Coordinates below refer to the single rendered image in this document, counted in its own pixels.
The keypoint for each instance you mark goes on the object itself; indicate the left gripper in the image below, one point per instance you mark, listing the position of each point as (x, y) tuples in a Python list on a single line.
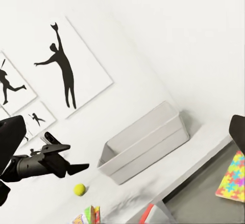
[(49, 161)]

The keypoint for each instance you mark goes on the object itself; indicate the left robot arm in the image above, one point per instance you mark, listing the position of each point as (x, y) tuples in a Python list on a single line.
[(48, 161)]

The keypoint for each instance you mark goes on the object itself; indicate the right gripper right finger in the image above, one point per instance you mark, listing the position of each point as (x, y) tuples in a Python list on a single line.
[(237, 131)]

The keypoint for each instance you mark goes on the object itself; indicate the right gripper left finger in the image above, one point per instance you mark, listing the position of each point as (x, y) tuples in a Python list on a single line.
[(12, 131)]

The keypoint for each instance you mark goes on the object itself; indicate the jigsaw puzzle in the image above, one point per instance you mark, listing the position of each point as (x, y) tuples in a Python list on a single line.
[(233, 183)]

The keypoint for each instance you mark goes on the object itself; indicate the board game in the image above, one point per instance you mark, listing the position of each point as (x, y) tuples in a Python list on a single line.
[(90, 215)]

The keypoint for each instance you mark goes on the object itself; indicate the toy box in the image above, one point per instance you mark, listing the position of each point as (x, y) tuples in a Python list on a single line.
[(146, 141)]

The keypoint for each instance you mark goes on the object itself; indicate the tennis ball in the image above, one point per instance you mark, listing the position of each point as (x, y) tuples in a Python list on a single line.
[(79, 189)]

